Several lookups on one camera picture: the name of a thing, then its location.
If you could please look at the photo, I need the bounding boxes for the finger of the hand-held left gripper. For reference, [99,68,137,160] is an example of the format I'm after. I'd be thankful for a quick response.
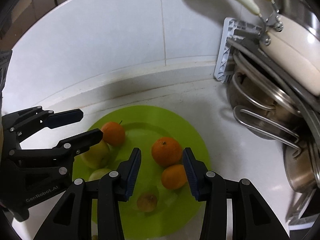
[1,106,84,143]
[7,128,104,178]

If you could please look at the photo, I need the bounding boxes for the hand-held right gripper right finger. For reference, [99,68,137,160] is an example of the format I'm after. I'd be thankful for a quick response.
[182,148,292,240]

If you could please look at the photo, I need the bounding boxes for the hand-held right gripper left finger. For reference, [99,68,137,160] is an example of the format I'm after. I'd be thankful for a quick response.
[32,147,142,240]

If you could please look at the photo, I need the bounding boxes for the large yellow-green apple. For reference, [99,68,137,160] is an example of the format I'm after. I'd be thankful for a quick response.
[80,140,111,169]

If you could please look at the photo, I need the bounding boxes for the orange tangerine with stem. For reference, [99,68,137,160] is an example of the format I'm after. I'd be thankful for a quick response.
[100,121,126,147]

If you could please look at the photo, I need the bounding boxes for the small brown round fruit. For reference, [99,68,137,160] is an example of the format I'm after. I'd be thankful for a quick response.
[137,192,158,213]

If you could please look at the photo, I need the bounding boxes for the large orange tangerine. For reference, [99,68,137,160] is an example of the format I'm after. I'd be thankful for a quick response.
[151,137,183,168]

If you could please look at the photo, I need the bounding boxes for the small green apple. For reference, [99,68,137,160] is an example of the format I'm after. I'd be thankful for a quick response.
[89,168,113,182]

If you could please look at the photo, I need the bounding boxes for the green plate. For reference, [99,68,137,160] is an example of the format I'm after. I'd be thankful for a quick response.
[71,105,212,237]

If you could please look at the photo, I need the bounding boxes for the white and grey pot rack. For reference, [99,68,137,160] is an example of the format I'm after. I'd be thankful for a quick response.
[214,17,320,230]

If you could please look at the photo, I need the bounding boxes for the steel pot with wire handle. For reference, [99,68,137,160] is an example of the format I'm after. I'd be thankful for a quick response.
[226,52,304,151]

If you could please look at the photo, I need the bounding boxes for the cream pan with long handle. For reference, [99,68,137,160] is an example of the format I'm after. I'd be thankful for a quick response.
[179,0,320,93]

